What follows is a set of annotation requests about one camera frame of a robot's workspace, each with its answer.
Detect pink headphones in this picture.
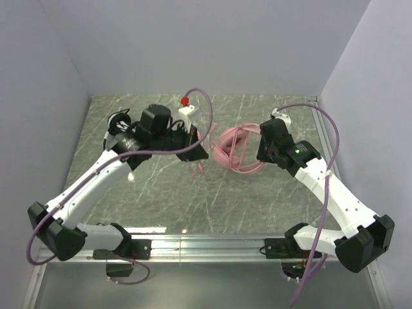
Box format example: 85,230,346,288
212,123,264,174

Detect white black headphones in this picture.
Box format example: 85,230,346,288
103,108,134,154

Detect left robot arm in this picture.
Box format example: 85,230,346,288
28,104,209,261

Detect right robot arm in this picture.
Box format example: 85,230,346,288
257,118,395,273

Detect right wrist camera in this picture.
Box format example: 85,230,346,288
270,108,292,128

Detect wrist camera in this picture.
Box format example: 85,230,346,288
270,108,292,128
178,96,200,131

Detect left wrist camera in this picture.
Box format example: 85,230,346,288
178,96,200,131

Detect aluminium front rail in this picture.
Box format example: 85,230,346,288
37,234,377,263

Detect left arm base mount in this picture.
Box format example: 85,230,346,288
92,239,152,285

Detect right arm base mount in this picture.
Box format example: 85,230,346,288
259,236,310,283

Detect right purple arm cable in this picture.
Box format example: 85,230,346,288
276,102,341,307

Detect aluminium left side rail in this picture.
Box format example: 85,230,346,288
21,265,46,309

